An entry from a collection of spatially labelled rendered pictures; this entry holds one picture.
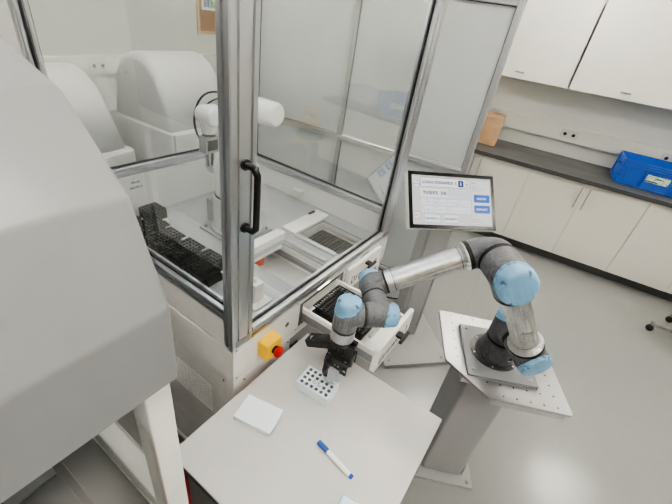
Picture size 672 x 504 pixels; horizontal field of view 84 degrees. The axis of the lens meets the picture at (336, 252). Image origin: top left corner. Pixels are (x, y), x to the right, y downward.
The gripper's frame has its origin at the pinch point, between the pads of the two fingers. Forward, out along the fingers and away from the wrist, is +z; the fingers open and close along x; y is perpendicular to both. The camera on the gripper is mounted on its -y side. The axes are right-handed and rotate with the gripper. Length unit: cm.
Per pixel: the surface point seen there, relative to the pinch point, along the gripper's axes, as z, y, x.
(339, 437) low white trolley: 5.3, 13.1, -13.6
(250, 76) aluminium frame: -90, -24, -14
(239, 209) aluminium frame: -61, -24, -17
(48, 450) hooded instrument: -58, -3, -71
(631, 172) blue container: -20, 117, 335
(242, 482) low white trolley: 5.2, -2.7, -39.5
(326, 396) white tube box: 3.0, 3.0, -5.1
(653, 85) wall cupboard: -89, 101, 353
